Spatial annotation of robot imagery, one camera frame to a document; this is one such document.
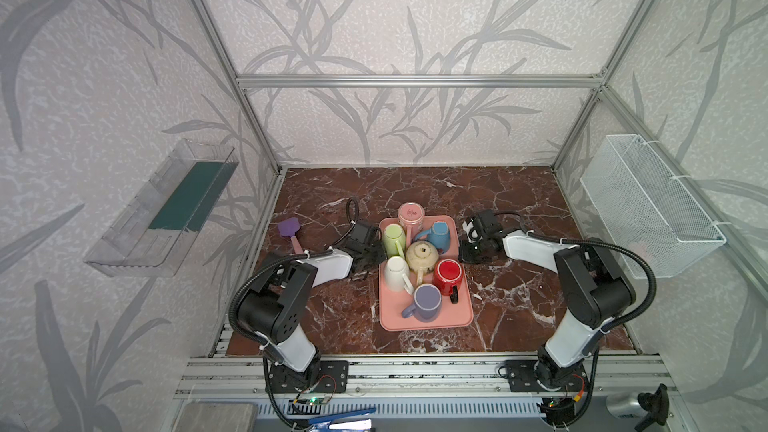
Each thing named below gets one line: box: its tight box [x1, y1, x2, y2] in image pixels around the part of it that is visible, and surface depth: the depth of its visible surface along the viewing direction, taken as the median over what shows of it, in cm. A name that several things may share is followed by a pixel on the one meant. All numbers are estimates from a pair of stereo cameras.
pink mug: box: [397, 202, 425, 248], surface depth 94 cm
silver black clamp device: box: [606, 383, 670, 431], surface depth 61 cm
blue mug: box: [415, 220, 450, 254], surface depth 93 cm
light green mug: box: [383, 223, 406, 259], surface depth 91 cm
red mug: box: [433, 258, 464, 304], surface depth 85 cm
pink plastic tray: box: [378, 202, 474, 331], surface depth 88 cm
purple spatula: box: [278, 217, 304, 255], surface depth 104 cm
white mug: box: [384, 256, 414, 295], surface depth 85 cm
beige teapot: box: [406, 240, 439, 286], surface depth 88 cm
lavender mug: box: [401, 283, 442, 323], surface depth 82 cm
